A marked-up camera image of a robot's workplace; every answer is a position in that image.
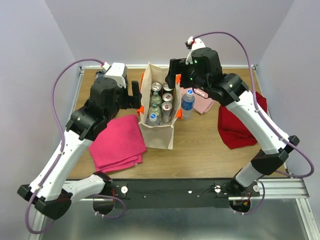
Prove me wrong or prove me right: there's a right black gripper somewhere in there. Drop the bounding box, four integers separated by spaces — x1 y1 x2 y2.
164 57 209 93

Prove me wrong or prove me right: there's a green cap glass bottle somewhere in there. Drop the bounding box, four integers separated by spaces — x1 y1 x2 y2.
149 91 163 107
148 102 162 118

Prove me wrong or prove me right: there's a blue cap bottle from bag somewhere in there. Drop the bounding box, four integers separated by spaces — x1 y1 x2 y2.
146 113 161 127

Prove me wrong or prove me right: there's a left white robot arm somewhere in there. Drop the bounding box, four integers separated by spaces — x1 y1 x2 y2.
17 77 142 220

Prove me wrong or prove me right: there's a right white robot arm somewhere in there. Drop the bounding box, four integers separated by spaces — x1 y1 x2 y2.
165 47 300 196

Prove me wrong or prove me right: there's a silver can far right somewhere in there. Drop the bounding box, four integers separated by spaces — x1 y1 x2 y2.
162 83 174 95

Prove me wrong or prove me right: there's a red top can middle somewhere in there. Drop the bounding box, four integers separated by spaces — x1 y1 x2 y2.
162 92 173 104

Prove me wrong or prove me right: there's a red can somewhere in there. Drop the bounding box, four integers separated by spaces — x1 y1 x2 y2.
161 102 172 123
162 92 173 104

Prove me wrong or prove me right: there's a blue cap bottle on table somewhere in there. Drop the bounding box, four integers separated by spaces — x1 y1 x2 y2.
181 89 195 120

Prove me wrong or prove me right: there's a red top can near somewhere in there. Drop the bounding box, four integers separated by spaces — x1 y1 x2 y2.
161 102 172 123

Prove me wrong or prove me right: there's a plaid navy shirt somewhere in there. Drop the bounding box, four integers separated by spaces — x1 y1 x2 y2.
93 68 130 91

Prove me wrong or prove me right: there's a pink printed t-shirt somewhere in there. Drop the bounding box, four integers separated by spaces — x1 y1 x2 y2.
180 87 215 114

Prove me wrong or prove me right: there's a magenta folded cloth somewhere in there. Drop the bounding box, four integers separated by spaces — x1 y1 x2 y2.
89 114 147 173

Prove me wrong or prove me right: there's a red cloth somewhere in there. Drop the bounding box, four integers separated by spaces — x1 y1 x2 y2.
217 106 257 150

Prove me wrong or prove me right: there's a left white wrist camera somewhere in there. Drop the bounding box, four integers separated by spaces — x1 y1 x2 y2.
101 62 127 89

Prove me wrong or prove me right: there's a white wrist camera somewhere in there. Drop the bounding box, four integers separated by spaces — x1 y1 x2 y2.
101 62 127 89
185 36 206 65

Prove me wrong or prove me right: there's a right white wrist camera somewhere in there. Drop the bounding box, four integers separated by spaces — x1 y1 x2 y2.
185 36 206 65

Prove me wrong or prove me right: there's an aluminium frame rail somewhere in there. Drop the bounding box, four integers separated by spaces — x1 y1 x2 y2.
228 178 310 201

